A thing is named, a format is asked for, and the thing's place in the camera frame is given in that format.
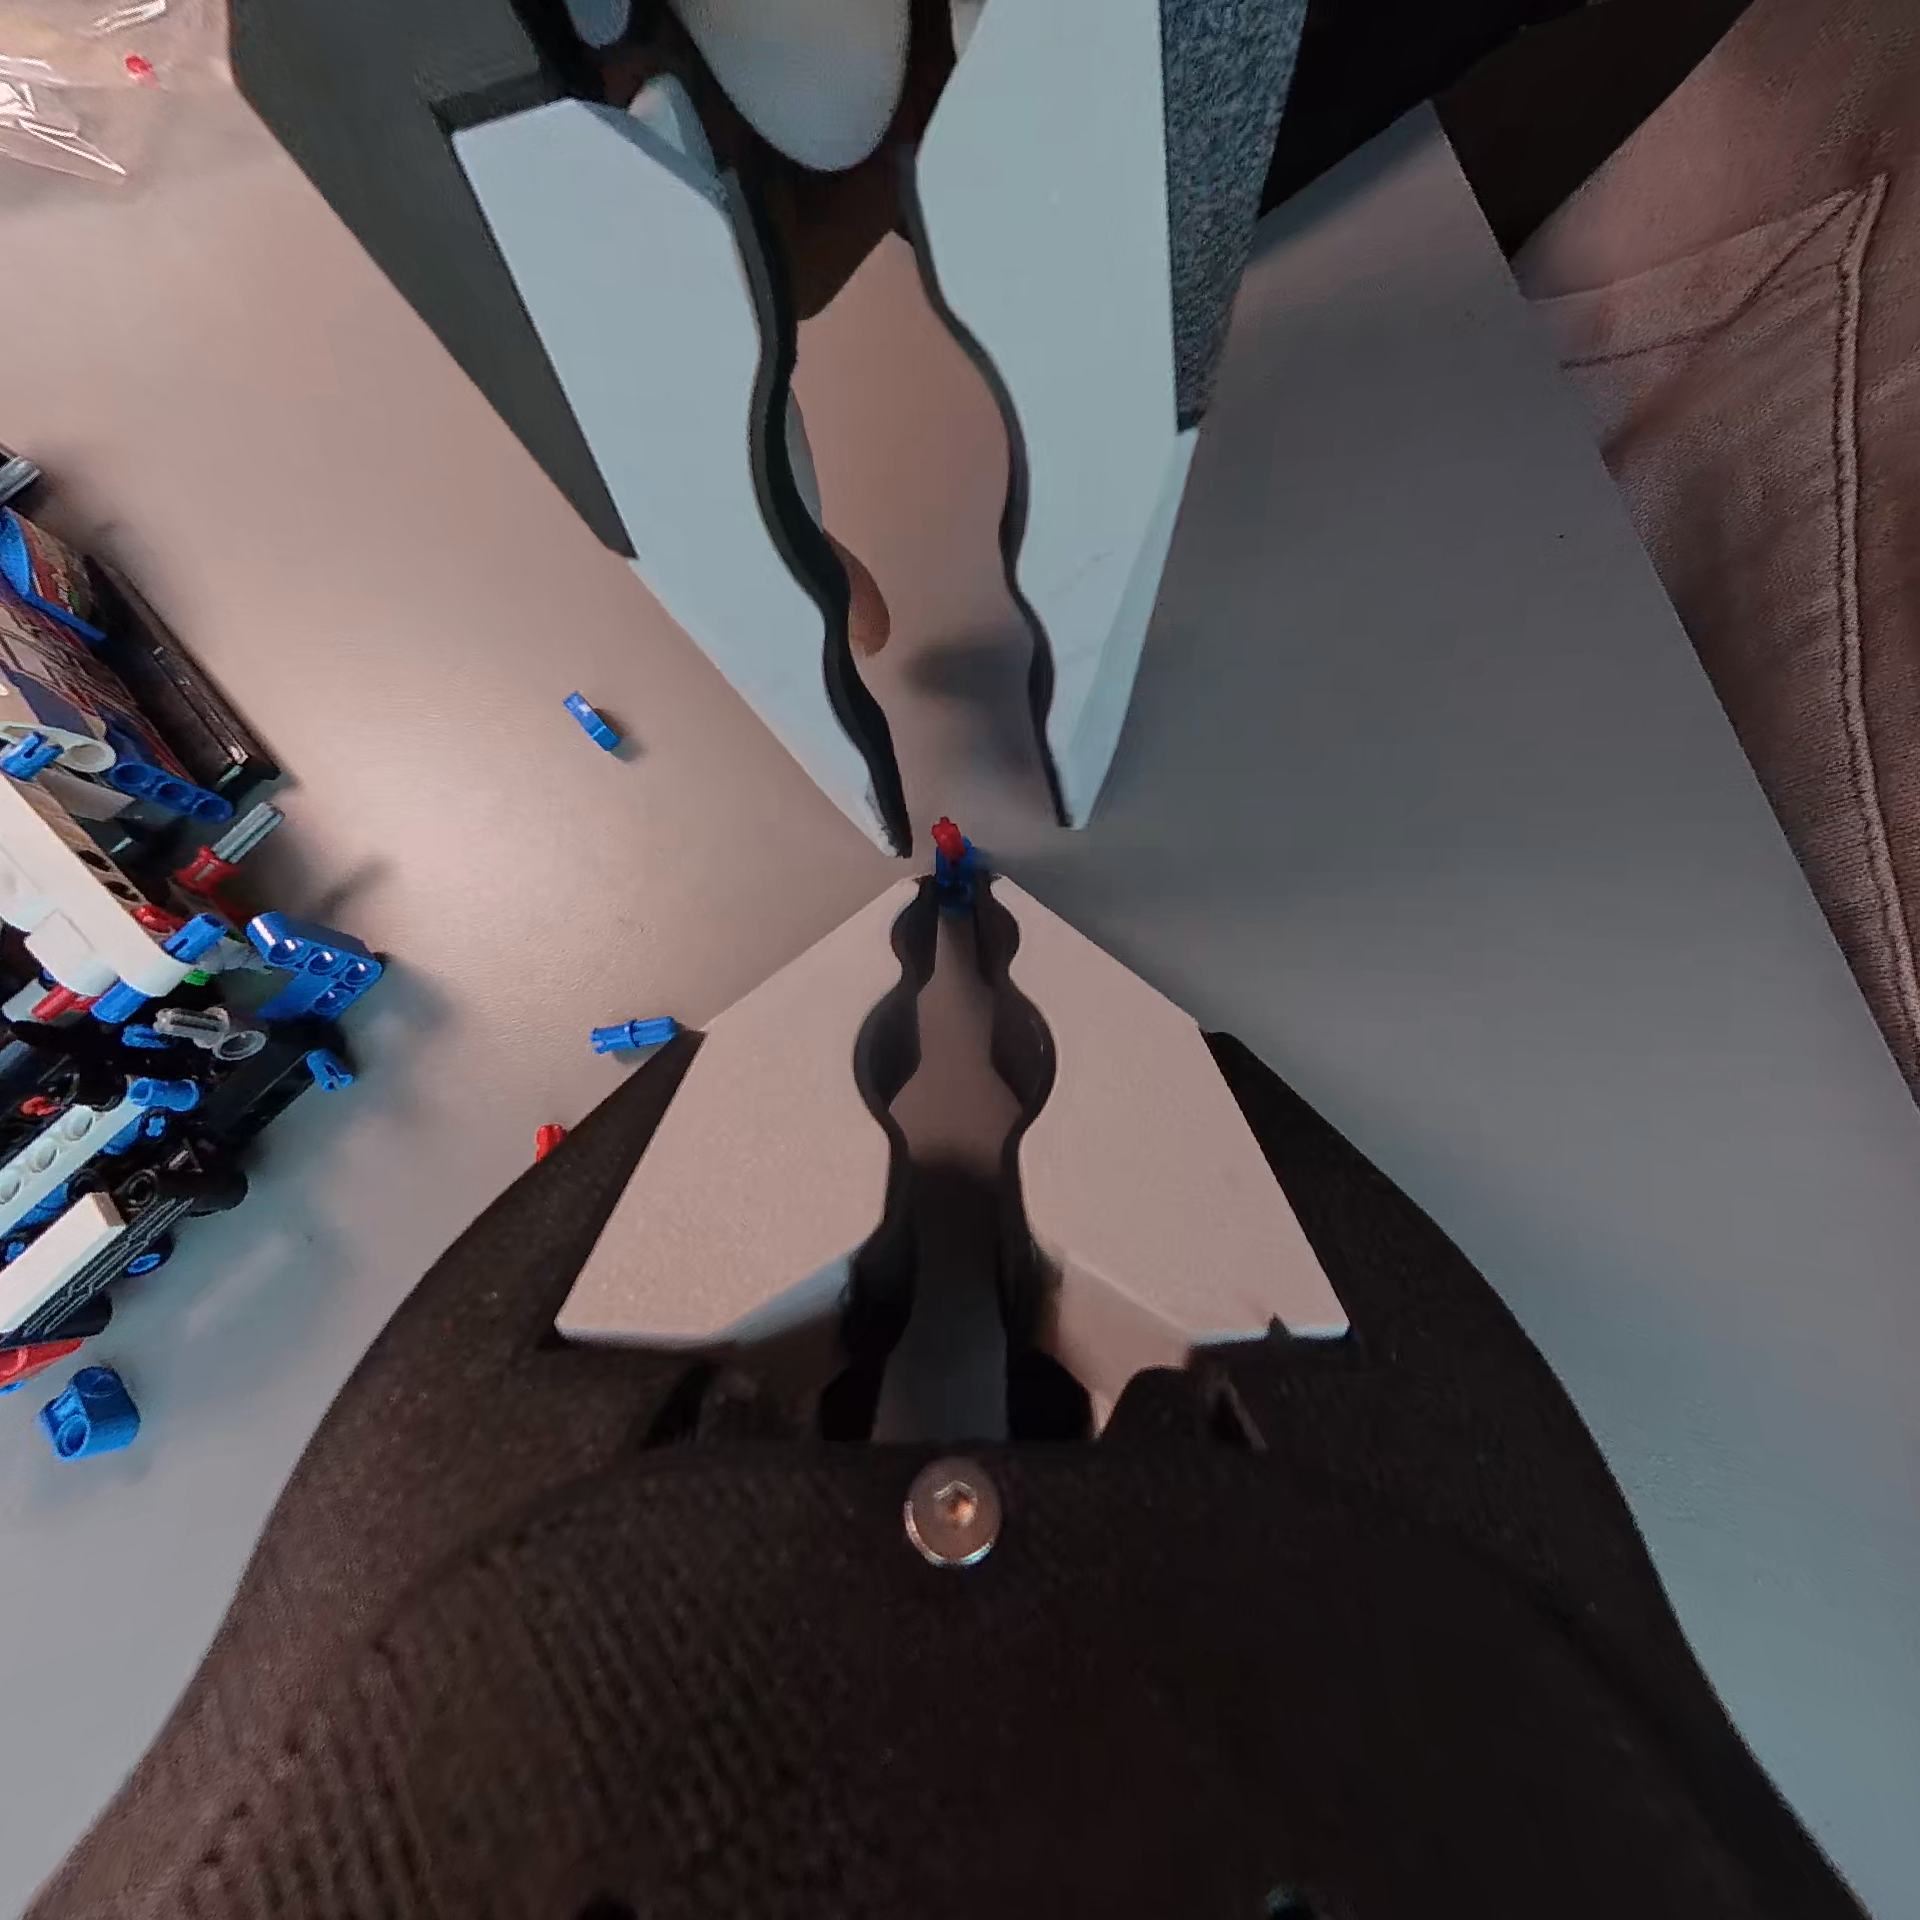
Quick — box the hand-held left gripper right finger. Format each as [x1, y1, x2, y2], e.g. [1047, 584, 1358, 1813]
[969, 873, 1353, 1433]

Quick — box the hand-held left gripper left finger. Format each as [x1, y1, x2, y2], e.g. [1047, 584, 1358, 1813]
[552, 873, 943, 1352]

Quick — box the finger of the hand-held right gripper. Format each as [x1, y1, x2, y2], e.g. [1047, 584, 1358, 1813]
[447, 72, 917, 859]
[910, 0, 1204, 830]

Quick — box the grey desk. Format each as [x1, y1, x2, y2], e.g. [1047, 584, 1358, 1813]
[0, 0, 1920, 1920]

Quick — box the person's right hand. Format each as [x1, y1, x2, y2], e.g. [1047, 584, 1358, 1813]
[833, 532, 899, 658]

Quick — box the clear plastic bag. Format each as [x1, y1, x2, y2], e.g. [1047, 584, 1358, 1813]
[0, 0, 172, 184]

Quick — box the black printed toy box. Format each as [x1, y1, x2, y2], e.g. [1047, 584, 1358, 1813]
[0, 441, 284, 823]

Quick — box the blue two-hole brick connector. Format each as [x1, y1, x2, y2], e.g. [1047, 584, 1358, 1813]
[37, 1364, 145, 1460]

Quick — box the person's beige sweater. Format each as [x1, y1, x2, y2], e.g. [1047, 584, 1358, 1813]
[1508, 0, 1920, 1097]

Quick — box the toy brick car model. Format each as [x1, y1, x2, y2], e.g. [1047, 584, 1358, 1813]
[0, 705, 387, 1399]

